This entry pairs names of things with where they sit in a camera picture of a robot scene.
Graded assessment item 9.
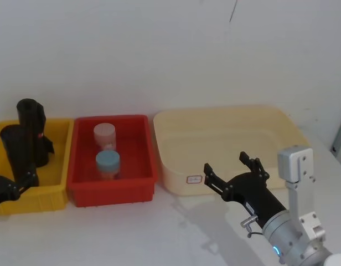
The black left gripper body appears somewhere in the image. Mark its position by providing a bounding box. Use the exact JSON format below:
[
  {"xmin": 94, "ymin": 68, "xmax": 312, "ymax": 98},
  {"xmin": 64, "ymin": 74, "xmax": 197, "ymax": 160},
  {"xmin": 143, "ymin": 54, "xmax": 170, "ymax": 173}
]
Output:
[{"xmin": 0, "ymin": 174, "xmax": 21, "ymax": 211}]

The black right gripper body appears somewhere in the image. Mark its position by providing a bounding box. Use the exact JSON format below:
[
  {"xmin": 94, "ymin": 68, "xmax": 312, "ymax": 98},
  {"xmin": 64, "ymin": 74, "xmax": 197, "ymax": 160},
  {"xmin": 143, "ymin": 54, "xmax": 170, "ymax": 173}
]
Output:
[{"xmin": 222, "ymin": 171, "xmax": 288, "ymax": 230}]

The plain black roll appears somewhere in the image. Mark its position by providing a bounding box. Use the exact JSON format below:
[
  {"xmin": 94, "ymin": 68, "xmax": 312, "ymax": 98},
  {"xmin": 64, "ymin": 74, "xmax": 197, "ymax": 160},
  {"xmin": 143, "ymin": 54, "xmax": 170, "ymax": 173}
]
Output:
[{"xmin": 0, "ymin": 125, "xmax": 40, "ymax": 187}]

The yellow plastic bin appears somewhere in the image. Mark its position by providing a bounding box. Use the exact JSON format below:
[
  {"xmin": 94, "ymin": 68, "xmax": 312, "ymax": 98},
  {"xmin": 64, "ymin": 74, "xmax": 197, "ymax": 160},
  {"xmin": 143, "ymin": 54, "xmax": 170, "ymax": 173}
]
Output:
[{"xmin": 0, "ymin": 118, "xmax": 75, "ymax": 217}]

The cream plastic tray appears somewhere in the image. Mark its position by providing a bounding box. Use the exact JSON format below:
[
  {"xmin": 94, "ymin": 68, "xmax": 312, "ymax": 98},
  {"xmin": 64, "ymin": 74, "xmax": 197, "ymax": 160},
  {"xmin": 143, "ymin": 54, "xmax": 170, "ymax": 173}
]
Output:
[{"xmin": 153, "ymin": 104, "xmax": 311, "ymax": 197}]

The black roll with red mark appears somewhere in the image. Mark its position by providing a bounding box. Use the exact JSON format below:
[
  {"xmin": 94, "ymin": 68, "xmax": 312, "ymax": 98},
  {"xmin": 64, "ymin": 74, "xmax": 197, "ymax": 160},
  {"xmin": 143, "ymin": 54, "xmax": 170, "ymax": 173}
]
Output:
[{"xmin": 16, "ymin": 98, "xmax": 55, "ymax": 168}]

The red plastic bin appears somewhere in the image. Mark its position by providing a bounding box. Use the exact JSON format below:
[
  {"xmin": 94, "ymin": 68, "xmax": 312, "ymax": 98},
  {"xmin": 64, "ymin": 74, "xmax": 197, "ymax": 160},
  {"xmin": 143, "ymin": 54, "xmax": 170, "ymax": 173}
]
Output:
[{"xmin": 65, "ymin": 114, "xmax": 158, "ymax": 208}]

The clear jar with blue lid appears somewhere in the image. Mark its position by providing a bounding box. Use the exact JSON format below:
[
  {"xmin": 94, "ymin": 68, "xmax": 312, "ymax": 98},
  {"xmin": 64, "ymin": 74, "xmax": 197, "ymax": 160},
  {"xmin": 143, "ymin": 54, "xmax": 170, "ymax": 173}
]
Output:
[{"xmin": 95, "ymin": 150, "xmax": 122, "ymax": 181}]

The clear jar with pink lid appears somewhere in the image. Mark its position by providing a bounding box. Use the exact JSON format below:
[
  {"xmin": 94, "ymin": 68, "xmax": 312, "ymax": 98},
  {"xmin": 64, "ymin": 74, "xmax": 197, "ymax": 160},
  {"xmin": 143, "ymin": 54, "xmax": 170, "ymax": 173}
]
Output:
[{"xmin": 93, "ymin": 122, "xmax": 117, "ymax": 152}]

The thin dark gripper cable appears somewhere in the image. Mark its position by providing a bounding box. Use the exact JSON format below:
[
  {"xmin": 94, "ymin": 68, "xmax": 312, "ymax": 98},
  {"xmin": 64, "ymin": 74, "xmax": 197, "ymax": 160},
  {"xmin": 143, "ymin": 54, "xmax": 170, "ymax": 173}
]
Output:
[{"xmin": 240, "ymin": 215, "xmax": 268, "ymax": 239}]

